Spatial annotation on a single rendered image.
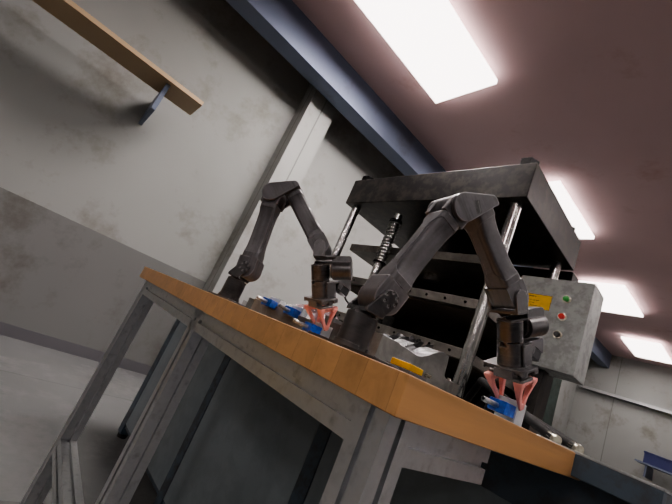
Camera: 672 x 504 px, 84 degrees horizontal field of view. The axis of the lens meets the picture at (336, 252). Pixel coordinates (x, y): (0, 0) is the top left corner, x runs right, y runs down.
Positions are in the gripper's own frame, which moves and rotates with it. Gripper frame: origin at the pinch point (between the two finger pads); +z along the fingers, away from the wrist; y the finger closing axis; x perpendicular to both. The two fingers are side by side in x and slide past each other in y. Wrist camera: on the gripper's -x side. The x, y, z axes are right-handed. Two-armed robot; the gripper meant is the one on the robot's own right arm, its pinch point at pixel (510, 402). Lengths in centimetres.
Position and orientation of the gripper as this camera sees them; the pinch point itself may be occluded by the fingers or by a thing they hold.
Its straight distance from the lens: 102.2
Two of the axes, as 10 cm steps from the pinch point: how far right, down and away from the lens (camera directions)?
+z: 0.2, 10.0, 0.2
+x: -8.4, 0.2, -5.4
